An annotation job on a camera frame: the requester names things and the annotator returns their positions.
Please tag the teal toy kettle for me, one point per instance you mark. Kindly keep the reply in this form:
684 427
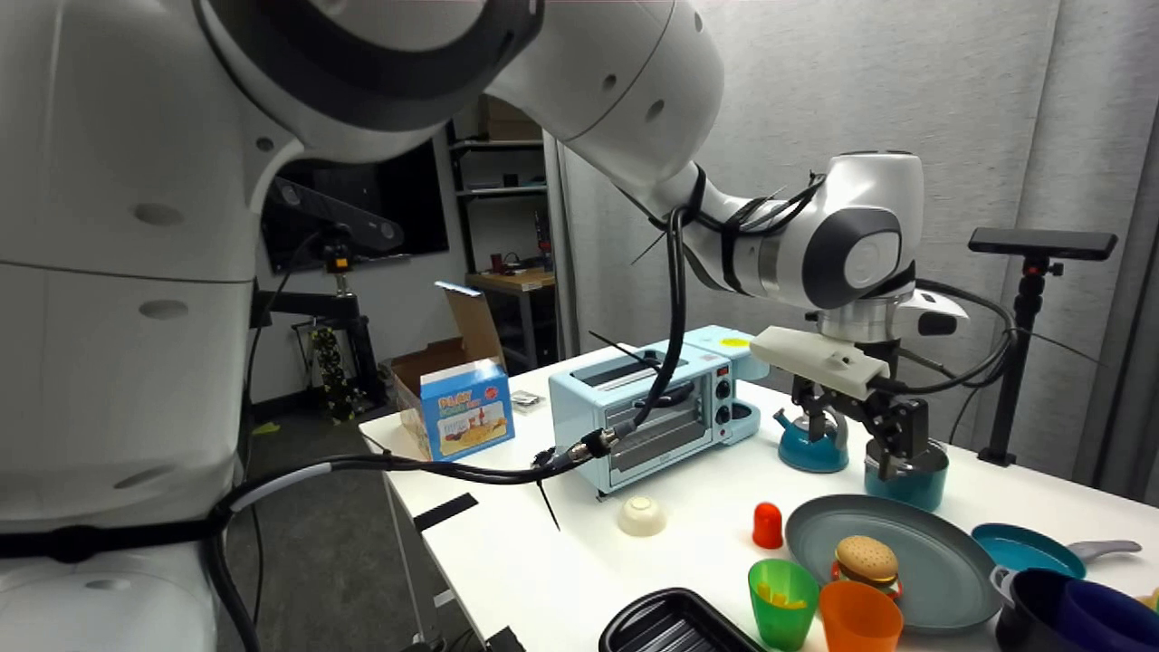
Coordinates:
817 452

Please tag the black plastic ridged tray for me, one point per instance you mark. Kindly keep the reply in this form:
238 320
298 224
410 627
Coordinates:
671 621

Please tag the black tape strip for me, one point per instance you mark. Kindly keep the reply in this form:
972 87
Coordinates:
443 512

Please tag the small red cup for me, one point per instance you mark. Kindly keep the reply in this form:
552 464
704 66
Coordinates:
765 526

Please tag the toy burger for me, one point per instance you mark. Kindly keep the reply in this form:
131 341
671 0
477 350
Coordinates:
868 557

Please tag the cardboard box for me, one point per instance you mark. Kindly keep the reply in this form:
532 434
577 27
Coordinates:
477 338

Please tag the orange plastic cup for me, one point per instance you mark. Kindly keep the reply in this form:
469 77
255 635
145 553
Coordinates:
858 617

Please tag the green plastic cup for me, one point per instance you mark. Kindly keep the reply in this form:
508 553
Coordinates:
785 600

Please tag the teal toy pot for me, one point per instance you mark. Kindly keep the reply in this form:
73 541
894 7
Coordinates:
913 483

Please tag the dark blue bowl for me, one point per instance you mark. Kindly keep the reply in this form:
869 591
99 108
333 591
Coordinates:
1057 614

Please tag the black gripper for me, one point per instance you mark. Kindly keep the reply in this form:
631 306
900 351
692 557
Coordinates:
892 421

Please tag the blue toy box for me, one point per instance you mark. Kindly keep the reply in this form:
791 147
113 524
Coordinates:
463 410

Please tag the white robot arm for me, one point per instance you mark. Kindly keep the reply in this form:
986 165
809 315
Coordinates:
144 147

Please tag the teal toy frying pan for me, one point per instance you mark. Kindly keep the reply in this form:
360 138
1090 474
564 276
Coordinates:
1031 549

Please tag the white round toy bun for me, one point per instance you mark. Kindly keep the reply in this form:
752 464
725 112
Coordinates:
642 514

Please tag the light blue toy toaster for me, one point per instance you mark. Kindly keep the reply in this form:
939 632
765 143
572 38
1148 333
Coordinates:
646 434

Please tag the black camera on tripod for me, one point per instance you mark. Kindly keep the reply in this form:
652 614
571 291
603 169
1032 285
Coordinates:
1041 256

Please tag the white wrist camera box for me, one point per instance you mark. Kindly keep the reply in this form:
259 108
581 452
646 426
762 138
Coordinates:
830 364

